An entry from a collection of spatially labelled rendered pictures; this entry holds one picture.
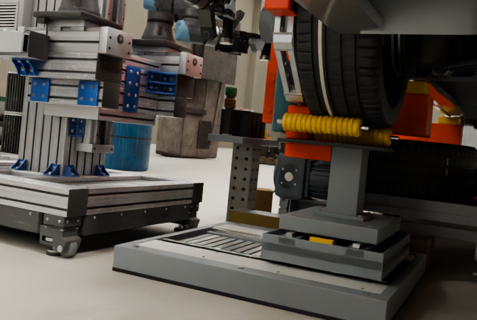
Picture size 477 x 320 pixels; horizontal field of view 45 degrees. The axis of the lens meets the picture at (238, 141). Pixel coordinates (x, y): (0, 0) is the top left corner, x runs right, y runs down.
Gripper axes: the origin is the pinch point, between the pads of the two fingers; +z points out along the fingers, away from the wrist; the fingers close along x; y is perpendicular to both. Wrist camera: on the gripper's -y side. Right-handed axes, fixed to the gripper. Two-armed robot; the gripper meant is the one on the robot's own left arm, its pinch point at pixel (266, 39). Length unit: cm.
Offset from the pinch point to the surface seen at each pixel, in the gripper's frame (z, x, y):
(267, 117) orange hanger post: 13.3, -22.9, 28.7
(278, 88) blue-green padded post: 0.9, 13.6, 19.3
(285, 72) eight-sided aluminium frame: -9.2, 40.8, 16.7
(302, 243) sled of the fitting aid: -5, 55, 67
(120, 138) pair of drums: 5, -371, 52
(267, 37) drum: -8.2, 20.9, 3.2
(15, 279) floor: -82, 37, 83
